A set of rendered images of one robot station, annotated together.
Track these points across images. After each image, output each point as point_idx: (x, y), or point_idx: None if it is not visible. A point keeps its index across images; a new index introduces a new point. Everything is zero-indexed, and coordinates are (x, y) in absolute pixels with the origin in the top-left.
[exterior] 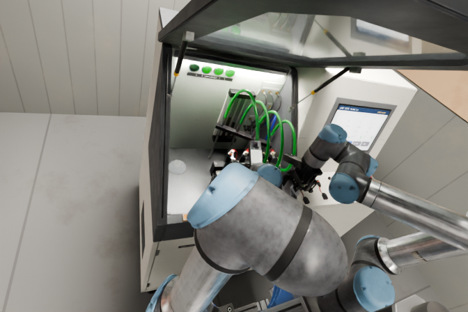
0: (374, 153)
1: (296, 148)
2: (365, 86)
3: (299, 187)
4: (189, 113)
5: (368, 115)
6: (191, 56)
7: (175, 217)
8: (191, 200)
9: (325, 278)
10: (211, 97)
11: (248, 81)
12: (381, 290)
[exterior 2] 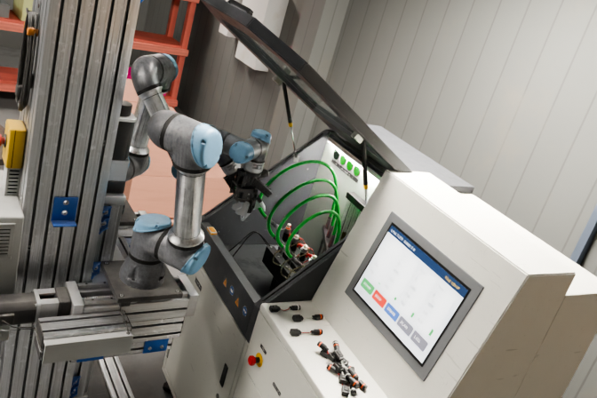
0: (436, 391)
1: (326, 257)
2: (430, 212)
3: (231, 186)
4: (323, 210)
5: (428, 274)
6: (332, 139)
7: (209, 226)
8: (241, 261)
9: (135, 61)
10: (340, 197)
11: (369, 190)
12: (150, 218)
